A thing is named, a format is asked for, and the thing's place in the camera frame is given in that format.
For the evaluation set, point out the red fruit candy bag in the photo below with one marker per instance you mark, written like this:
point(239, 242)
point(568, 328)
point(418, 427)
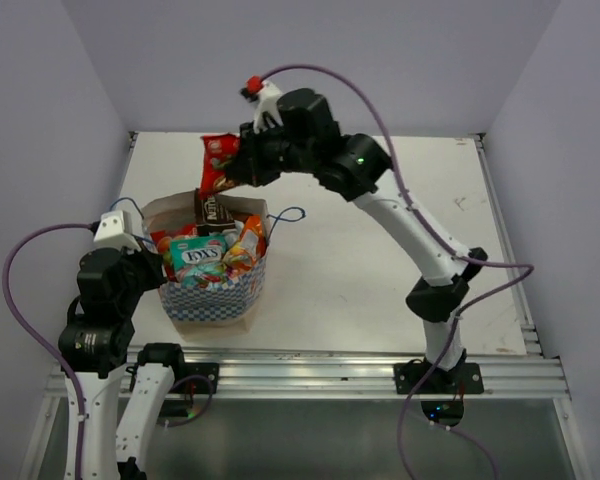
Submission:
point(162, 240)

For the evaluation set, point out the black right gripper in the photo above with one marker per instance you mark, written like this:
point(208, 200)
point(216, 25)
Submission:
point(249, 168)

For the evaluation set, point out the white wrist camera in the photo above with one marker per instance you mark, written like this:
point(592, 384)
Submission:
point(263, 95)
point(115, 232)

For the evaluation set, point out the small red snack packet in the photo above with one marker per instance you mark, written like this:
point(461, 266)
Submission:
point(219, 151)

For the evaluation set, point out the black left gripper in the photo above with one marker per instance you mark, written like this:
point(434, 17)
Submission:
point(153, 264)

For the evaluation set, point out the orange snack bag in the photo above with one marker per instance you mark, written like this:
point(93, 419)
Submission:
point(247, 251)

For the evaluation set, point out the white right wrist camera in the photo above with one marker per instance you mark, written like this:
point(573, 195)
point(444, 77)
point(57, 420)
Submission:
point(263, 95)

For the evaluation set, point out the aluminium rail frame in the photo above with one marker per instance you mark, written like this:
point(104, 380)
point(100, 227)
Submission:
point(332, 321)

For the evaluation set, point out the brown Kettle chips bag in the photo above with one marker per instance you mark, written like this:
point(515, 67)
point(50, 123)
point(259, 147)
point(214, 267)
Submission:
point(212, 217)

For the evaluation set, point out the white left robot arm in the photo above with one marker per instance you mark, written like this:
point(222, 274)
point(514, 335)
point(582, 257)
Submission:
point(104, 443)

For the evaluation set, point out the blue checkered paper bag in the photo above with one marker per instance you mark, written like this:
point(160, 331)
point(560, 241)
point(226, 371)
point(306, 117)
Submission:
point(195, 309)

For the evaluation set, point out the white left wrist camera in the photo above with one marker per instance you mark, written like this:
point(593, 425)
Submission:
point(115, 232)

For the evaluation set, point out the teal Fox's candy bag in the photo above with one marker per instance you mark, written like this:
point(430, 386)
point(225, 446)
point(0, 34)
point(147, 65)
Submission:
point(198, 261)

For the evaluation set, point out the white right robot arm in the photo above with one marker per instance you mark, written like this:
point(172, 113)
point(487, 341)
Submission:
point(362, 173)

